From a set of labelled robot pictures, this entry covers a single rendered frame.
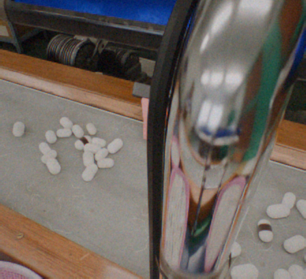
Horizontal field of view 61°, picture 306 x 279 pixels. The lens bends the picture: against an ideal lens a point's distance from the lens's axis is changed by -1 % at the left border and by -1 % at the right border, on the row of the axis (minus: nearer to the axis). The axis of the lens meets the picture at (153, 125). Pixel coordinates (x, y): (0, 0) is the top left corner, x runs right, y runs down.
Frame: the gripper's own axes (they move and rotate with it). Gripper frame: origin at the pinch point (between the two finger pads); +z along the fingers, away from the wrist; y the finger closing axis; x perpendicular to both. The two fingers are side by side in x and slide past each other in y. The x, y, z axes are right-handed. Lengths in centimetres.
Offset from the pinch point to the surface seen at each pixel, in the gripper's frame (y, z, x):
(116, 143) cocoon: -5.1, 3.4, -1.0
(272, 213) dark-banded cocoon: 24.7, 6.2, -2.6
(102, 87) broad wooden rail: -18.7, -9.5, 8.5
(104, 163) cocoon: -4.8, 7.7, -3.8
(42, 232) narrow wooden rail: -5.2, 19.3, -14.4
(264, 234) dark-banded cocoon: 24.0, 9.4, -5.4
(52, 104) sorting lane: -28.2, -1.2, 5.0
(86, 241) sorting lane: 0.3, 19.0, -10.9
